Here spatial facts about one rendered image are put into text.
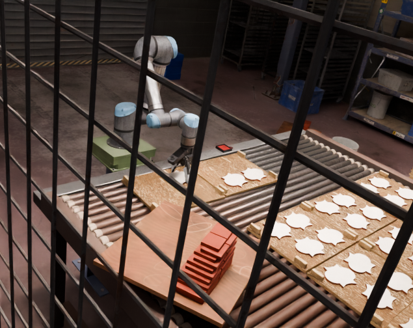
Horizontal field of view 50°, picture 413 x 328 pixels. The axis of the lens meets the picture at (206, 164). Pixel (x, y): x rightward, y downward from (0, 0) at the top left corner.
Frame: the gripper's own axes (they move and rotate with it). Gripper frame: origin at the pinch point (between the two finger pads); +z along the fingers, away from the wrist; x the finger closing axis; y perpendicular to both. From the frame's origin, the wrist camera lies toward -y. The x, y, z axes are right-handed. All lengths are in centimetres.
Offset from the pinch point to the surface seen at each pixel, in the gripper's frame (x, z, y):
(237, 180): -18.7, -0.7, 26.7
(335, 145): -20, 0, 132
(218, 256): -75, -25, -54
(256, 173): -18.7, -0.7, 43.4
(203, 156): 15.1, 2.6, 34.6
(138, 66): -127, -111, -138
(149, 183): 3.2, 0.5, -17.0
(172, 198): -13.2, 0.4, -16.3
